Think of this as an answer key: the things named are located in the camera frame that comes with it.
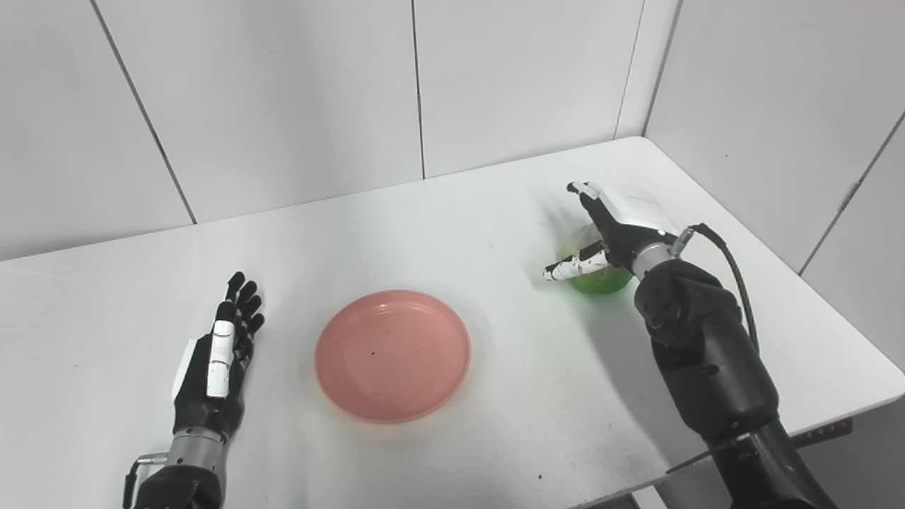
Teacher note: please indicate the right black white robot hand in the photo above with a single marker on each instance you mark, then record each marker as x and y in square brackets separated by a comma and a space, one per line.
[615, 226]

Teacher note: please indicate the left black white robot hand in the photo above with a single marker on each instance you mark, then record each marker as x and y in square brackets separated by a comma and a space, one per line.
[212, 375]

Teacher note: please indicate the green white cabbage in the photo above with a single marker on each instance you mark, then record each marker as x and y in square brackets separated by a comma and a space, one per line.
[601, 277]

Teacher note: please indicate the pink round plate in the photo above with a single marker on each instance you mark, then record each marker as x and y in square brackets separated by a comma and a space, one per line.
[392, 355]

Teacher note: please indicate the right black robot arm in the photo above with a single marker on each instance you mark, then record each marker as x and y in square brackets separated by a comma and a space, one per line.
[714, 360]

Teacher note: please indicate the black table control panel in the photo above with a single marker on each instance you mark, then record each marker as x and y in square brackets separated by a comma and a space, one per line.
[824, 431]

